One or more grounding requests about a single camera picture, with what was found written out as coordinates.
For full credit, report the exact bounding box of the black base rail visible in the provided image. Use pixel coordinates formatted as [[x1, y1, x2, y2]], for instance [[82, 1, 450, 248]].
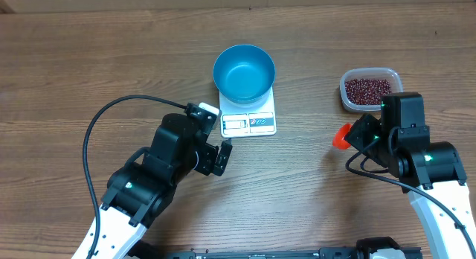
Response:
[[127, 237, 423, 259]]

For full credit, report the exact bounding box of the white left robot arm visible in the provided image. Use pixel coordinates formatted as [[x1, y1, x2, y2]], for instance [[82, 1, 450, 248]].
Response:
[[74, 110, 232, 258]]

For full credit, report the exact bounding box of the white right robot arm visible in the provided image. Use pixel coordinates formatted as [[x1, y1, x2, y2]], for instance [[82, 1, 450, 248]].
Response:
[[343, 92, 475, 258]]

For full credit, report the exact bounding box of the orange plastic measuring scoop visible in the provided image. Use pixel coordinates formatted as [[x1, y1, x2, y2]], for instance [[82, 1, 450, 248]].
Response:
[[332, 123, 352, 150]]

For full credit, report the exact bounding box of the pile of red beans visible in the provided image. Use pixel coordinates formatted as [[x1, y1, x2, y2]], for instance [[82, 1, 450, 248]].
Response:
[[344, 78, 391, 105]]

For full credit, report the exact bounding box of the white digital kitchen scale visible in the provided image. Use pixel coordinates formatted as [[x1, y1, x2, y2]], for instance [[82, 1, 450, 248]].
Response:
[[219, 89, 277, 138]]

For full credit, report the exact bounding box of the blue bowl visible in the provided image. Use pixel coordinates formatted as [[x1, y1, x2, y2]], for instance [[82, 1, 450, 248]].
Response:
[[212, 45, 276, 104]]

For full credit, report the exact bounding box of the clear plastic bean container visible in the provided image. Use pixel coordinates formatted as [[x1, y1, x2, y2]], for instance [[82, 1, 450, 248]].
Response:
[[339, 67, 404, 112]]

